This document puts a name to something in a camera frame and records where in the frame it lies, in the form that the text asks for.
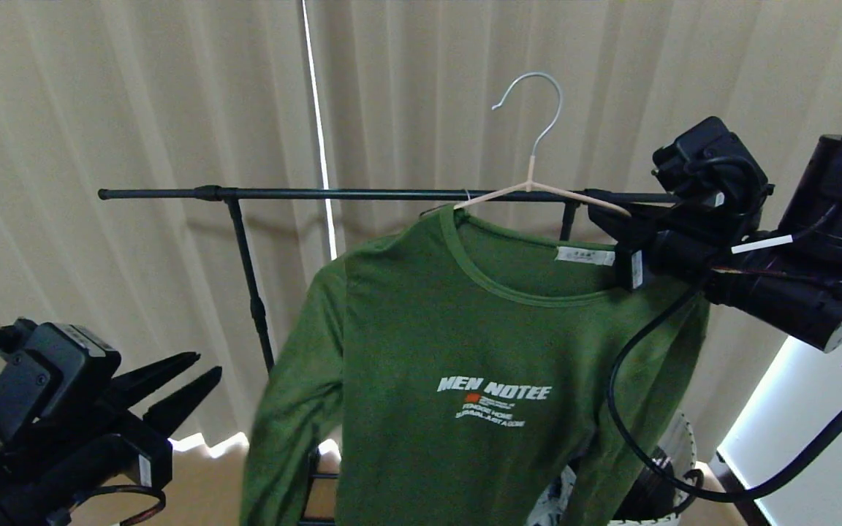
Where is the pale blue denim garment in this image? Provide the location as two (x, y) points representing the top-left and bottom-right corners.
(526, 463), (580, 526)

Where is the white laundry basket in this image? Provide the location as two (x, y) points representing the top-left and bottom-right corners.
(610, 412), (708, 526)

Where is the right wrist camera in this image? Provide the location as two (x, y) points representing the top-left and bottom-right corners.
(651, 116), (775, 228)

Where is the green long-sleeved shirt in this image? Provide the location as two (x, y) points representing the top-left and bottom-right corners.
(239, 204), (711, 526)

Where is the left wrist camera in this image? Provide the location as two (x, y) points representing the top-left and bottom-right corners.
(0, 317), (123, 443)

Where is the pink clothes hanger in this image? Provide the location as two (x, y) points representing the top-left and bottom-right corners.
(453, 71), (633, 218)

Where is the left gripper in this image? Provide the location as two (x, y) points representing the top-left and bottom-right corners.
(55, 351), (224, 506)

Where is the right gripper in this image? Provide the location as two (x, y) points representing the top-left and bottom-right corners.
(614, 218), (722, 290)

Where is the beige curtain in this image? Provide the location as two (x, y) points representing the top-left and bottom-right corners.
(0, 0), (842, 470)

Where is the black clothes rack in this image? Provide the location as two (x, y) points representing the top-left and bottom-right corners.
(96, 186), (685, 526)

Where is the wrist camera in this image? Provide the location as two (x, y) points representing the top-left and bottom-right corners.
(651, 116), (775, 228)
(0, 317), (123, 443)

